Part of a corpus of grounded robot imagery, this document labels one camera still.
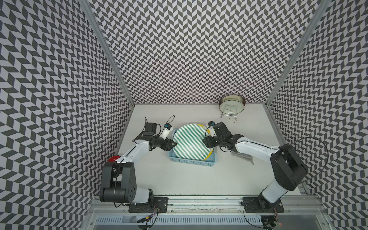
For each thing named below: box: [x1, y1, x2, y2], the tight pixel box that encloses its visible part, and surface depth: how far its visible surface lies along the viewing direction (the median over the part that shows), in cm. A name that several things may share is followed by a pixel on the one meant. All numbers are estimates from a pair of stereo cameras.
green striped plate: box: [172, 123, 212, 161], surface depth 93 cm
